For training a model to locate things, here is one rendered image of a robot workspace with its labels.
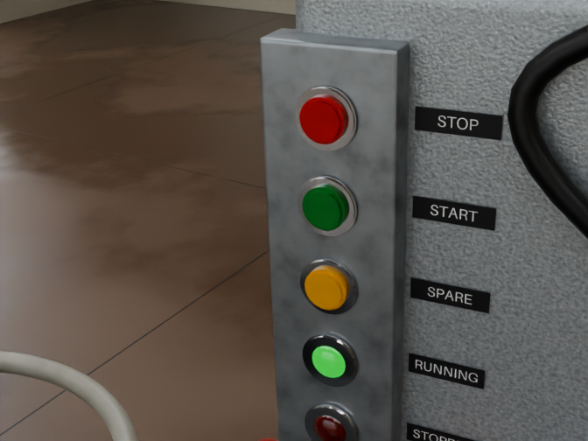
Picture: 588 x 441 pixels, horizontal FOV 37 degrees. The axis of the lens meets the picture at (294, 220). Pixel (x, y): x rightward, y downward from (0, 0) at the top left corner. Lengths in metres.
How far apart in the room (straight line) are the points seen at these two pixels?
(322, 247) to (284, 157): 0.06
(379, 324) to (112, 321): 2.73
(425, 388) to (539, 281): 0.11
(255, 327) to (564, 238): 2.65
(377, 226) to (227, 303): 2.78
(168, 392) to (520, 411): 2.33
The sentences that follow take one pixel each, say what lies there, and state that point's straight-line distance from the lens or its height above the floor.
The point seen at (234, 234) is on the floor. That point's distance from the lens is 3.76.
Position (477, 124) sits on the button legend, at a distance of 0.47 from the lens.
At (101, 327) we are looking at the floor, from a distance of 3.20.
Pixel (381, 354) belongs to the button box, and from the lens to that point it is 0.53.
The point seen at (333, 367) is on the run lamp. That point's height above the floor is 1.32.
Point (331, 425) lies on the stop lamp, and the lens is 0.57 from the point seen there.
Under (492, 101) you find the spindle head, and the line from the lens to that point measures 0.46.
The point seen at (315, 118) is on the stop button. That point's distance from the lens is 0.47.
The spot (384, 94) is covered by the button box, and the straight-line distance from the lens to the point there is 0.46.
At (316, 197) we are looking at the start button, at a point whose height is 1.43.
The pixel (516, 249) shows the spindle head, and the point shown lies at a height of 1.41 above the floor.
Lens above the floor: 1.62
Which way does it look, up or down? 25 degrees down
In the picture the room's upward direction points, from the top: 2 degrees counter-clockwise
